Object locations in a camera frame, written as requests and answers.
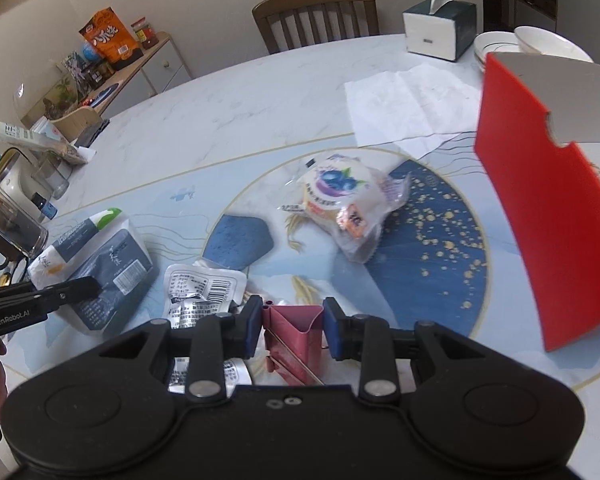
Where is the clear plant terrarium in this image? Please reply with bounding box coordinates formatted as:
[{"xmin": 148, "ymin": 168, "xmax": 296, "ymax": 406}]
[{"xmin": 12, "ymin": 67, "xmax": 77, "ymax": 127}]

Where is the green and white tissue box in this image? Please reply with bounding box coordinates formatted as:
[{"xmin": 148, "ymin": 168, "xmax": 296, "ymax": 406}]
[{"xmin": 402, "ymin": 0, "xmax": 478, "ymax": 63}]

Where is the white bag with grey label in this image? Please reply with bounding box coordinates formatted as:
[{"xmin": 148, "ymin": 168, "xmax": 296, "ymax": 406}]
[{"xmin": 28, "ymin": 207, "xmax": 160, "ymax": 337}]

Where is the white paper tissue sheet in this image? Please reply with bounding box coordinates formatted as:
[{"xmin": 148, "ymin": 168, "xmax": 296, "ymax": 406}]
[{"xmin": 343, "ymin": 63, "xmax": 484, "ymax": 159}]

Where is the blue round mat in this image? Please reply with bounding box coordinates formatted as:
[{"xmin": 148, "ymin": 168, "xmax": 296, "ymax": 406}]
[{"xmin": 82, "ymin": 84, "xmax": 117, "ymax": 109}]

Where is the orange snack bag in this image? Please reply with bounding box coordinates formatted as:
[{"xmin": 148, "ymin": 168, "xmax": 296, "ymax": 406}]
[{"xmin": 78, "ymin": 7, "xmax": 142, "ymax": 71}]

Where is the white sideboard cabinet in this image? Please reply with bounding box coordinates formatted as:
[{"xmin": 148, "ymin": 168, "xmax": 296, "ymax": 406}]
[{"xmin": 20, "ymin": 31, "xmax": 194, "ymax": 132}]

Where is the glass tumbler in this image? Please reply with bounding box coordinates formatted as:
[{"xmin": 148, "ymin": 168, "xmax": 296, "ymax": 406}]
[{"xmin": 0, "ymin": 175, "xmax": 49, "ymax": 260}]

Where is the blueberry bread packet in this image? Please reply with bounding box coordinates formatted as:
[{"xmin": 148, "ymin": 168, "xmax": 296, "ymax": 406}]
[{"xmin": 278, "ymin": 153, "xmax": 414, "ymax": 265}]

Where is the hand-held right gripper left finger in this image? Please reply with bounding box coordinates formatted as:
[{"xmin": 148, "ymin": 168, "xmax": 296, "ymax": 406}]
[{"xmin": 97, "ymin": 295, "xmax": 264, "ymax": 403}]

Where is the green striped plastic bag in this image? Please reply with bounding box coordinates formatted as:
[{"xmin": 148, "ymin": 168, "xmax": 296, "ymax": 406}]
[{"xmin": 0, "ymin": 115, "xmax": 97, "ymax": 165}]

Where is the dark jar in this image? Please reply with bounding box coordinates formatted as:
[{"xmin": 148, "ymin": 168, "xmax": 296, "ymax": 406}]
[{"xmin": 87, "ymin": 57, "xmax": 116, "ymax": 84}]

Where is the white bowl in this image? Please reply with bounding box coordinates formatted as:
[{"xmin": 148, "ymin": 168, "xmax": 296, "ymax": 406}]
[{"xmin": 513, "ymin": 25, "xmax": 595, "ymax": 64}]

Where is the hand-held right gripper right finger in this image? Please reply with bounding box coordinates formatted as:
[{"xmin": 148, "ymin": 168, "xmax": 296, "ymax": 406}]
[{"xmin": 322, "ymin": 296, "xmax": 486, "ymax": 405}]

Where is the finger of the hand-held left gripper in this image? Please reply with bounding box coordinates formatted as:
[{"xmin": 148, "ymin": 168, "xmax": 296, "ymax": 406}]
[{"xmin": 0, "ymin": 276, "xmax": 101, "ymax": 312}]

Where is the silver foil packet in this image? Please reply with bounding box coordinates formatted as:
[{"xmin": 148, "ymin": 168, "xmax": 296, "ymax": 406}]
[{"xmin": 163, "ymin": 263, "xmax": 254, "ymax": 397}]

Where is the glass cup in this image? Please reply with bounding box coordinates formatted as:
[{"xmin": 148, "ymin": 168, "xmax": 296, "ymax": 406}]
[{"xmin": 32, "ymin": 152, "xmax": 74, "ymax": 199}]

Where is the wooden chair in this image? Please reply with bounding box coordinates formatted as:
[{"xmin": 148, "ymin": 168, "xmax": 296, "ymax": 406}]
[{"xmin": 252, "ymin": 0, "xmax": 381, "ymax": 56}]

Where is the light wooden stand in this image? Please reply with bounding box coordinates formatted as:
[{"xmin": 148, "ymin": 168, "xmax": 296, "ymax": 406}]
[{"xmin": 49, "ymin": 107, "xmax": 104, "ymax": 142}]

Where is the pink binder clip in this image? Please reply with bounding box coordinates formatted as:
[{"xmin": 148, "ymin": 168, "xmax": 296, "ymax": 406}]
[{"xmin": 261, "ymin": 302, "xmax": 327, "ymax": 387}]

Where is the small blue dropper bottle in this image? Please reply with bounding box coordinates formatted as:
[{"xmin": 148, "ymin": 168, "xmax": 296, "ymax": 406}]
[{"xmin": 31, "ymin": 192, "xmax": 59, "ymax": 221}]

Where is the red sauce jar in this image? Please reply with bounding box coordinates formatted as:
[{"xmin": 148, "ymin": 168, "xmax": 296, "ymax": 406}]
[{"xmin": 131, "ymin": 17, "xmax": 160, "ymax": 50}]

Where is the red cardboard box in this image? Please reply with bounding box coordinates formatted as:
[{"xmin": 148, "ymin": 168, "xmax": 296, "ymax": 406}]
[{"xmin": 473, "ymin": 51, "xmax": 600, "ymax": 353}]

